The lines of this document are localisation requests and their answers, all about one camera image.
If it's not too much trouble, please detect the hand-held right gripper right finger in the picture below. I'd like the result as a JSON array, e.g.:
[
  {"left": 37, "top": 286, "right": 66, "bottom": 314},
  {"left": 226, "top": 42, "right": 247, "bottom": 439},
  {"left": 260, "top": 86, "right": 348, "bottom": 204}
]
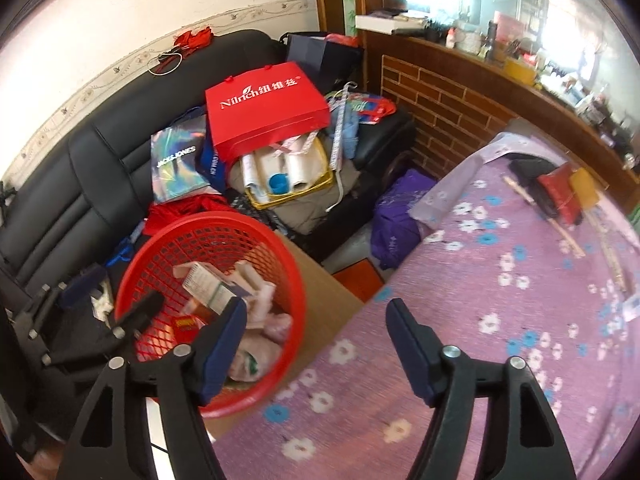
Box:
[{"left": 385, "top": 297, "right": 578, "bottom": 480}]

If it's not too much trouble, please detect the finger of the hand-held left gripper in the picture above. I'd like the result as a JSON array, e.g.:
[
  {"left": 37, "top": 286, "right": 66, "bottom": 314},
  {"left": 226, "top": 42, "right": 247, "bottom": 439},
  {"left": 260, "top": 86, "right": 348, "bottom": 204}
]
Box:
[
  {"left": 44, "top": 291, "right": 166, "bottom": 368},
  {"left": 11, "top": 265, "right": 109, "bottom": 335}
]

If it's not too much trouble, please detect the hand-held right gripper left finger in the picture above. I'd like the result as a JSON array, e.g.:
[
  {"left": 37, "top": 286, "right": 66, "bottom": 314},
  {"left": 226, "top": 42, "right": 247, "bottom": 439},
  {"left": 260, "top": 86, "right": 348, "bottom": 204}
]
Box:
[{"left": 55, "top": 297, "right": 249, "bottom": 480}]

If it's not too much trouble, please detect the pink red wrapper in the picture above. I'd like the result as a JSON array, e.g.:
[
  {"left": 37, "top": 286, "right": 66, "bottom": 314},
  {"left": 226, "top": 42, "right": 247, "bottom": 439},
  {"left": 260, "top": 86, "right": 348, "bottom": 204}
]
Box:
[{"left": 261, "top": 311, "right": 294, "bottom": 342}]

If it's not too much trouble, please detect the red plastic basket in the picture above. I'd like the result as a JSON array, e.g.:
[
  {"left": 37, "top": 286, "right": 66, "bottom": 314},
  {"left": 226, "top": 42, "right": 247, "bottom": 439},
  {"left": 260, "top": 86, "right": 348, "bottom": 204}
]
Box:
[{"left": 114, "top": 211, "right": 307, "bottom": 419}]

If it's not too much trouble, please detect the white blue-striped medicine box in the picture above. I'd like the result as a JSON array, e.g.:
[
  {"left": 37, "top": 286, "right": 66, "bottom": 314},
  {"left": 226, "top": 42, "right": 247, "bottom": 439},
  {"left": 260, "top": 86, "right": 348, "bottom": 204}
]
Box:
[{"left": 172, "top": 261, "right": 242, "bottom": 313}]

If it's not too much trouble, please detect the purple floral tablecloth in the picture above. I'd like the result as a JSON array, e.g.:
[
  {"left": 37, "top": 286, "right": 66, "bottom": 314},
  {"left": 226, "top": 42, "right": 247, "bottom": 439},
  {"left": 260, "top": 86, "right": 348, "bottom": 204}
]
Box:
[{"left": 212, "top": 131, "right": 640, "bottom": 480}]

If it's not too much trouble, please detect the orange floor mat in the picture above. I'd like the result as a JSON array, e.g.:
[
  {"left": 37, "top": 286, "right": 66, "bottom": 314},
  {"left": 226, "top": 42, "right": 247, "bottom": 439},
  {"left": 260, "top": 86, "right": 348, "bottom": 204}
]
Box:
[{"left": 331, "top": 258, "right": 387, "bottom": 304}]

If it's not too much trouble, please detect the brown cardboard box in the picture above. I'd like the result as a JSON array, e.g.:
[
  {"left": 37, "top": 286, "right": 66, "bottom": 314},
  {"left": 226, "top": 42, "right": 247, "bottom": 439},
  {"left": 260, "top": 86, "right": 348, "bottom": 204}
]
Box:
[{"left": 204, "top": 232, "right": 364, "bottom": 437}]

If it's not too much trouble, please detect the black leather sofa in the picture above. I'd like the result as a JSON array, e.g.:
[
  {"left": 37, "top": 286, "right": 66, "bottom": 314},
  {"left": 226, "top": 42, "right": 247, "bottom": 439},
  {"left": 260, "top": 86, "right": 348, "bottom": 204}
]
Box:
[{"left": 0, "top": 29, "right": 417, "bottom": 361}]

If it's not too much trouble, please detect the purple plastic bag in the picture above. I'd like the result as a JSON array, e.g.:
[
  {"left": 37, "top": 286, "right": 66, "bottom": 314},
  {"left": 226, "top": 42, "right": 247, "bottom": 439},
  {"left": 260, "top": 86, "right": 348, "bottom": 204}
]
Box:
[{"left": 372, "top": 168, "right": 437, "bottom": 271}]

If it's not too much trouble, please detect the holographic shopping bag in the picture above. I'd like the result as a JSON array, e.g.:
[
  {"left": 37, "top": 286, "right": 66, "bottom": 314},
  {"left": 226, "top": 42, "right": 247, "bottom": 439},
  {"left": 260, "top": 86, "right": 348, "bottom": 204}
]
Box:
[{"left": 150, "top": 115, "right": 224, "bottom": 204}]

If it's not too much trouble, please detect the olive cloth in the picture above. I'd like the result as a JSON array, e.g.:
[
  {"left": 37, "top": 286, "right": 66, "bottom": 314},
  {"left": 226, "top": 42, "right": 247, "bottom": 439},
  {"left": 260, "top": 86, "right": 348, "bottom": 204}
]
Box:
[{"left": 272, "top": 160, "right": 362, "bottom": 237}]

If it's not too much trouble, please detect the wooden chopstick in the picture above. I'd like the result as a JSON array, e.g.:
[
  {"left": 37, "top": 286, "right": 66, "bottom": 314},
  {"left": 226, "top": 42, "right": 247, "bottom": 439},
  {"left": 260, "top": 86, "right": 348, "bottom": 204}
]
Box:
[
  {"left": 502, "top": 175, "right": 587, "bottom": 259},
  {"left": 584, "top": 210, "right": 629, "bottom": 292}
]

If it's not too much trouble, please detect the yellow-rimmed bag of rolls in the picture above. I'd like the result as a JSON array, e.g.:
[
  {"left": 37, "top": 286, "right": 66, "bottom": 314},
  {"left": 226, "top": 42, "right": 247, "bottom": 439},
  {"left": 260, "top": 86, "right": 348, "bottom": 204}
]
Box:
[{"left": 240, "top": 131, "right": 335, "bottom": 211}]

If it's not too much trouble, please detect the red foil packet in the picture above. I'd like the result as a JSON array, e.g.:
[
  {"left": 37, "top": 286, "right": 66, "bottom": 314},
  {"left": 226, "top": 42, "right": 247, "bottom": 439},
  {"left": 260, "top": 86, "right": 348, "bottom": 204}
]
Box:
[{"left": 537, "top": 164, "right": 582, "bottom": 226}]

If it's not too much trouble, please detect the red paper bag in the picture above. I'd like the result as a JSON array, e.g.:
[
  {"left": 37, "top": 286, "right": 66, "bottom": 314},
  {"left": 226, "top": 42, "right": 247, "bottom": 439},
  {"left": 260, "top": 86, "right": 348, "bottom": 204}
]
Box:
[{"left": 204, "top": 61, "right": 332, "bottom": 166}]

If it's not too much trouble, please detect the red blue printed bag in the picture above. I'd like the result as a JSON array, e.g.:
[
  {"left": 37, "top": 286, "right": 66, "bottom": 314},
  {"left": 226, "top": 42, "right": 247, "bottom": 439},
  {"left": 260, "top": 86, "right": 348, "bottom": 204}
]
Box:
[{"left": 349, "top": 94, "right": 399, "bottom": 127}]

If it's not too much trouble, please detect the wooden counter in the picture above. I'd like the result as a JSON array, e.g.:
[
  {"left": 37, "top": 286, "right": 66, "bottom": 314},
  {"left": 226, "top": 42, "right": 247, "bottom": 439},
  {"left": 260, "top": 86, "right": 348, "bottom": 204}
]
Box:
[{"left": 357, "top": 10, "right": 640, "bottom": 213}]

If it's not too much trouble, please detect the red cloth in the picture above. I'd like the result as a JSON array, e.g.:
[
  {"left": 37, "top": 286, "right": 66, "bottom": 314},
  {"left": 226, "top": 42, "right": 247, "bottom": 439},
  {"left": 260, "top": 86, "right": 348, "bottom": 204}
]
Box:
[{"left": 170, "top": 29, "right": 216, "bottom": 54}]

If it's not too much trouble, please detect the dark navy paper bag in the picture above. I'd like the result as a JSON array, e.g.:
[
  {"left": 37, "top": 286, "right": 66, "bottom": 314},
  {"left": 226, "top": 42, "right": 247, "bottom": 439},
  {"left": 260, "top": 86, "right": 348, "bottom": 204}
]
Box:
[{"left": 284, "top": 31, "right": 365, "bottom": 94}]

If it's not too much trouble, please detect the white flat box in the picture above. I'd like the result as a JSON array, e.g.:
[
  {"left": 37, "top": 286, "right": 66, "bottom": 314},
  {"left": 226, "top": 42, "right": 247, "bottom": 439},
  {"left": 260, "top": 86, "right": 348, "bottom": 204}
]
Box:
[{"left": 354, "top": 12, "right": 431, "bottom": 34}]

